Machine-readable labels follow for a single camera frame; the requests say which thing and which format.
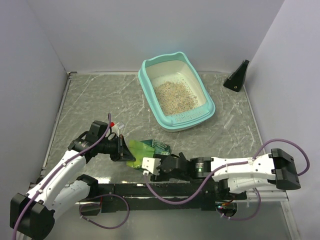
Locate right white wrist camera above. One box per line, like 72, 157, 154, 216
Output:
141, 157, 161, 176

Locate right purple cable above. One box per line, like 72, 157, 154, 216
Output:
143, 138, 311, 222

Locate purple cable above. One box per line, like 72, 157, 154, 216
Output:
143, 138, 311, 222
12, 112, 131, 240

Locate clear plastic scoop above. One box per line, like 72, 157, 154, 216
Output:
208, 114, 235, 144

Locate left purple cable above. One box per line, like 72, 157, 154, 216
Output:
12, 112, 131, 240

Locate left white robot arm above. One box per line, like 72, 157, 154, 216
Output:
10, 120, 136, 240

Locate cat litter in box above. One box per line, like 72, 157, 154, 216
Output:
154, 81, 198, 116

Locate teal litter box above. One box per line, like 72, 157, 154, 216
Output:
138, 51, 216, 132

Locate green cat litter bag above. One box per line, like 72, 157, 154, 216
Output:
126, 139, 172, 170

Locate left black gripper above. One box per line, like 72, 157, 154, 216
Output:
97, 134, 135, 162

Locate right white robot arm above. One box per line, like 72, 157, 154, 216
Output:
150, 148, 301, 199

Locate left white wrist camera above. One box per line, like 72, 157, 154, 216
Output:
110, 121, 125, 135

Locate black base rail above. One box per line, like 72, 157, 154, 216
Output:
74, 182, 248, 213

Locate black wedge stand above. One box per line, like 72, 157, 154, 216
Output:
223, 59, 250, 93

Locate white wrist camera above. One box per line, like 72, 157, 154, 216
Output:
110, 121, 125, 135
141, 157, 161, 176

